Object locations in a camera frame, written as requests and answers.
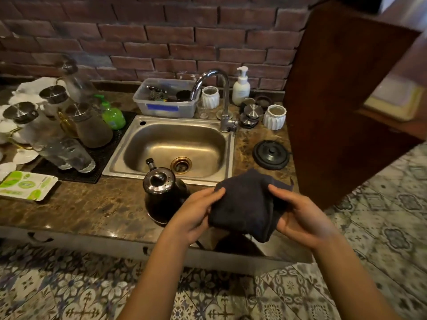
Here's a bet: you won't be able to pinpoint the brownish glass carafe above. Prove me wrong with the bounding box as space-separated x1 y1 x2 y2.
65 102 113 149

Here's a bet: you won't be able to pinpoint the stainless steel sink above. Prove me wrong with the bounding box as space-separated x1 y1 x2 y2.
101 115 236 187

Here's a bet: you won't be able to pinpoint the person's left forearm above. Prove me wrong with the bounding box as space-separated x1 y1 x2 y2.
117 230 198 320

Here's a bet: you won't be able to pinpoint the dark grey cloth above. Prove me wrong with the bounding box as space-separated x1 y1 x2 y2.
208 169 295 244

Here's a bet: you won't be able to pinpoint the green white wipes packet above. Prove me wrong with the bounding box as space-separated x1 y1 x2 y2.
0 170 59 202

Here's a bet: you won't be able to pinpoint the person's right forearm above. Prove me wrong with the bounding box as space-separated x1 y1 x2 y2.
313 231 402 320

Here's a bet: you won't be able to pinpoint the black kettle with steel lid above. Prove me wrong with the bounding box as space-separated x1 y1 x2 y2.
142 158 191 227

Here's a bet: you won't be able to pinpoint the brown wooden cabinet door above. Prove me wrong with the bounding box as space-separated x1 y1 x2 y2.
283 0 423 211

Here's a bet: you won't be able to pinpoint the white pump bottle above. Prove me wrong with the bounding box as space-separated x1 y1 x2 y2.
232 66 251 106

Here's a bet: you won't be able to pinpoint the pile of white scalloped dishes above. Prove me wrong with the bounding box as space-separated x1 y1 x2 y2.
0 76 69 178

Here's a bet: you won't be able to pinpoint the glass carafe with steel lid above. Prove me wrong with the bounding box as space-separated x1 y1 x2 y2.
39 84 69 118
58 58 98 104
2 101 64 151

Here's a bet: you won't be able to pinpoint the green dish soap bottle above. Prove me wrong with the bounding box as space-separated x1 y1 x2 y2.
94 94 127 131

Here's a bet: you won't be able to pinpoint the person's right hand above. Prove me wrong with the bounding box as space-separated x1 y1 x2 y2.
268 185 339 251

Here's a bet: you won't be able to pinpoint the black drying mat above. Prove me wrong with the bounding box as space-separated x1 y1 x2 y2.
31 111 137 184

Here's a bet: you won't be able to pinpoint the yellow white tray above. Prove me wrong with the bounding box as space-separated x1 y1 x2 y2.
363 76 425 122

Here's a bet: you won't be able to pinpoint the chrome faucet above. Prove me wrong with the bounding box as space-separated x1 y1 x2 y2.
190 69 240 133

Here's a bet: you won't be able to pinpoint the person's left hand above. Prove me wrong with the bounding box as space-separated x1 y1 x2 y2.
166 187 226 246

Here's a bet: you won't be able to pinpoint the white ribbed ceramic cup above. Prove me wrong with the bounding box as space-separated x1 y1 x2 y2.
201 86 221 110
262 104 288 131

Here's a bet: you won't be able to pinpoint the dark utensils in tub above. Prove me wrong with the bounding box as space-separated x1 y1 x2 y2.
146 85 192 103

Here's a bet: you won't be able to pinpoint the black steel stopper lid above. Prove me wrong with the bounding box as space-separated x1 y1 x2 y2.
239 116 260 130

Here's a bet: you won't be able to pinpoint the clear drinking glass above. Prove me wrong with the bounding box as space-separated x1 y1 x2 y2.
33 138 73 171
61 138 97 174

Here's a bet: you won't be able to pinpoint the small clear glass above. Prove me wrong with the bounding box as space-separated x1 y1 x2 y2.
196 101 211 120

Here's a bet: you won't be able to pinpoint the brass sink drain strainer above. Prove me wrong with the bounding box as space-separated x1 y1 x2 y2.
170 156 193 174

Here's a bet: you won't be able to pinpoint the clear plastic tub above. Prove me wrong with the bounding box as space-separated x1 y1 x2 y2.
132 78 201 119

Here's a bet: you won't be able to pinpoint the black round lid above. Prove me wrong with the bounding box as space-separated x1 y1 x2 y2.
252 140 291 171

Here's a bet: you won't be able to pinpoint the round steel lid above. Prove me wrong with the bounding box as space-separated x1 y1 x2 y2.
243 104 265 121

